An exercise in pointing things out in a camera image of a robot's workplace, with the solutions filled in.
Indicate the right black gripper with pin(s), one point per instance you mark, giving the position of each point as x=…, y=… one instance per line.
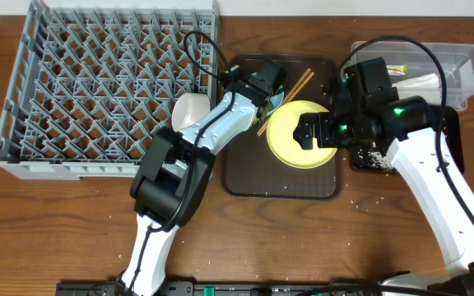
x=324, y=121

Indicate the light blue bowl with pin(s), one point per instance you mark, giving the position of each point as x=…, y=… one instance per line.
x=280, y=96

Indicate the wooden chopstick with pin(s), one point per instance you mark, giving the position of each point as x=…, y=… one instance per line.
x=263, y=128
x=298, y=85

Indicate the yellow plate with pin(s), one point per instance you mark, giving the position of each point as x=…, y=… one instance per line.
x=280, y=136

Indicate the white bowl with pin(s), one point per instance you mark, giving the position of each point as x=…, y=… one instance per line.
x=189, y=109

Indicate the green snack wrapper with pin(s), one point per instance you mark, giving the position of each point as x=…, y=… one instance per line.
x=397, y=70

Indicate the white paper napkin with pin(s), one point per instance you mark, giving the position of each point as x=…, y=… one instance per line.
x=418, y=85

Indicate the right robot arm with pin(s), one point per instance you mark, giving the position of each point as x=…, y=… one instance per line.
x=417, y=149

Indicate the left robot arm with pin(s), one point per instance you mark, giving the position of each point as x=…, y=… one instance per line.
x=172, y=179

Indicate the black waste tray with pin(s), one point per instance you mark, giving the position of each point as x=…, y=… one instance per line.
x=452, y=136

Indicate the food scraps pile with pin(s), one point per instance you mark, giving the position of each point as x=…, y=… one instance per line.
x=369, y=158

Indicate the dark brown serving tray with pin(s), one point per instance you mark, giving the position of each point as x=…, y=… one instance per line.
x=250, y=169

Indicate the clear plastic bin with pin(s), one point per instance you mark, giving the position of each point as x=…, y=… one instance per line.
x=457, y=61

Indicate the grey dish rack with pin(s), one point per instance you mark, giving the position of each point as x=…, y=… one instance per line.
x=93, y=83

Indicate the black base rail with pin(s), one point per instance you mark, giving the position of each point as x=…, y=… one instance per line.
x=183, y=288

